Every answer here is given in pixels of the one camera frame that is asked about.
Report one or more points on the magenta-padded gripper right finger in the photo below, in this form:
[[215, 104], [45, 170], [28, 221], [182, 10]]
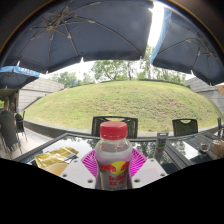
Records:
[[148, 170]]

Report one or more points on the clear red-capped drink bottle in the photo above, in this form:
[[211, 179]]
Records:
[[113, 156]]

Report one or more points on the person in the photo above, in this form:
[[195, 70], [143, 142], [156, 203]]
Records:
[[6, 104]]

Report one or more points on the black wicker chair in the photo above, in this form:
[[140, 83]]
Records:
[[185, 127], [100, 126]]

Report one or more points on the blue-trimmed patio umbrella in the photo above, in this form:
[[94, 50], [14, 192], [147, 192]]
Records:
[[16, 75]]

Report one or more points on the small glass ashtray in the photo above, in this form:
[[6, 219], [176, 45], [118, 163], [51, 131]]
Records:
[[204, 148]]

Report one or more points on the navy patio umbrella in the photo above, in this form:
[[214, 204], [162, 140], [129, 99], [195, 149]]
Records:
[[190, 46], [83, 30]]

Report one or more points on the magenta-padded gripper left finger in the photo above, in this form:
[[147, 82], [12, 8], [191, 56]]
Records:
[[78, 171]]

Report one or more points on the tan patio umbrella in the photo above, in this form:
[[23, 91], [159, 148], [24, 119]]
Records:
[[220, 90]]

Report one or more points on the yellow foil packet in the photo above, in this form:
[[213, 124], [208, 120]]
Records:
[[66, 151], [48, 160]]

